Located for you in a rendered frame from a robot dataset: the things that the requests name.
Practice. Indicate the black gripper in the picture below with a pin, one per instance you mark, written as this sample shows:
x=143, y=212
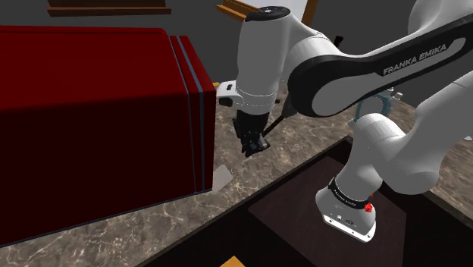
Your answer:
x=251, y=129

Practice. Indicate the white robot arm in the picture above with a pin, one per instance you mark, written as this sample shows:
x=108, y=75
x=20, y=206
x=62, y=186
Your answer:
x=369, y=148

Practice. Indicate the dark robot stand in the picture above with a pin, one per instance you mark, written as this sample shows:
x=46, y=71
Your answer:
x=295, y=207

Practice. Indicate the small orange block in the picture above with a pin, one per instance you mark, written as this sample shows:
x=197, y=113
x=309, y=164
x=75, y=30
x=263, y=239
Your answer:
x=233, y=262

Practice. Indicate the large dark red box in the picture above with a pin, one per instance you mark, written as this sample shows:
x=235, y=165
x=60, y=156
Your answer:
x=92, y=122

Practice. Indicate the brown wooden wall shelf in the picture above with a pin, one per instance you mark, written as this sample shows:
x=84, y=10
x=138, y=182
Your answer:
x=107, y=10

